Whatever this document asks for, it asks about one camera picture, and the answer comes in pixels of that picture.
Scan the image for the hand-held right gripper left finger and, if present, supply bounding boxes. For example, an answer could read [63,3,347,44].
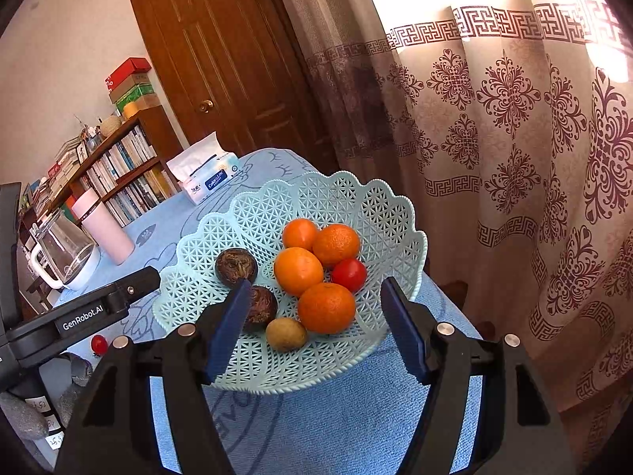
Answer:
[53,279,254,475]

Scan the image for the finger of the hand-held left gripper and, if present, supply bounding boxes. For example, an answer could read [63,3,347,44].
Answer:
[116,266,162,308]

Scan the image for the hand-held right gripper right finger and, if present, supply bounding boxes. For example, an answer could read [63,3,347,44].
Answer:
[381,277,577,475]

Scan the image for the dark brown water chestnut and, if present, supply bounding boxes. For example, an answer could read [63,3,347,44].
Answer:
[214,248,258,288]
[241,285,279,333]

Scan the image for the brown kiwi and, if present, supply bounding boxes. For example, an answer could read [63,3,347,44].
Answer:
[265,317,308,352]

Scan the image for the large dimpled tangerine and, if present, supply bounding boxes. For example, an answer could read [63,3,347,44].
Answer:
[297,282,357,334]

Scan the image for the large smooth orange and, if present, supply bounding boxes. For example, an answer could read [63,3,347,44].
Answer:
[273,247,324,298]

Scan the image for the light blue lattice basket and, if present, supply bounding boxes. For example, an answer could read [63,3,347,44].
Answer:
[155,171,428,395]

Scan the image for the small smooth orange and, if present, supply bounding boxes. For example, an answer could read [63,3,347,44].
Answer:
[282,218,320,252]

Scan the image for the pink thermos bottle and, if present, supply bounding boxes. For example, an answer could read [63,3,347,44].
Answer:
[73,189,135,265]

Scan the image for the grey stone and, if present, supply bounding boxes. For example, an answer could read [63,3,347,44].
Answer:
[53,356,96,427]
[0,391,50,442]

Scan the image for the rows of shelved books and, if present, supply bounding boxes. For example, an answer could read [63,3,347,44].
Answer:
[22,126,176,228]

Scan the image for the white tissue pack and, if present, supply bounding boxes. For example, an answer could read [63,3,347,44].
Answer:
[165,131,241,206]

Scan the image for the wooden bookshelf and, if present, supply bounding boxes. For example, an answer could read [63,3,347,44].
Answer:
[17,104,184,238]

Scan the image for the green box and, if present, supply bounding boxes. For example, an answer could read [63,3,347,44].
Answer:
[110,82,155,106]

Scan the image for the red box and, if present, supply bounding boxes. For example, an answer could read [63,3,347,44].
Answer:
[105,57,152,92]

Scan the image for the beige patterned curtain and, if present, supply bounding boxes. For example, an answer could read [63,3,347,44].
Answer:
[267,0,633,471]

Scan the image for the brown wooden door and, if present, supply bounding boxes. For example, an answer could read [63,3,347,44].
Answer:
[126,0,339,164]

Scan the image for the glass kettle with white handle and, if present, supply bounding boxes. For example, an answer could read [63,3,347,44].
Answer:
[30,208,102,291]

